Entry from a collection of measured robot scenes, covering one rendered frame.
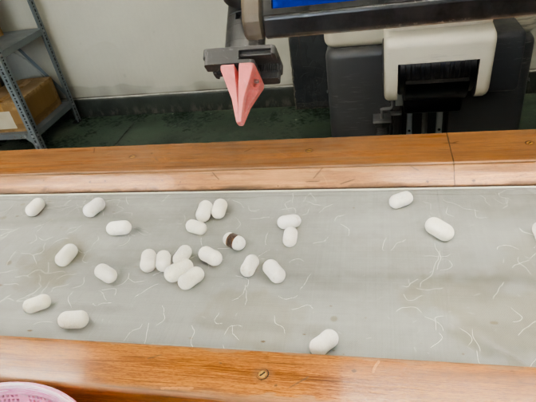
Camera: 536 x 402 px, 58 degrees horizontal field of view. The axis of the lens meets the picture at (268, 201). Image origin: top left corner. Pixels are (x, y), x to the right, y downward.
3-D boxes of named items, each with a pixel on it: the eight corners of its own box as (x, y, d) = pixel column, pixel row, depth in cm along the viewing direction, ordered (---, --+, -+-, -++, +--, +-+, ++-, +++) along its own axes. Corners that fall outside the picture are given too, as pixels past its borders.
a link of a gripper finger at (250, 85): (250, 113, 63) (254, 48, 65) (198, 116, 64) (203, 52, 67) (262, 132, 69) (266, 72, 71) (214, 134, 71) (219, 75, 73)
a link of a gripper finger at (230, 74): (268, 112, 62) (272, 47, 64) (215, 115, 64) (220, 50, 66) (278, 132, 69) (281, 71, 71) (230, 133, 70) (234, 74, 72)
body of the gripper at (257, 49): (273, 56, 64) (276, 6, 66) (201, 61, 66) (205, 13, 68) (283, 79, 70) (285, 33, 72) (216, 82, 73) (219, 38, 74)
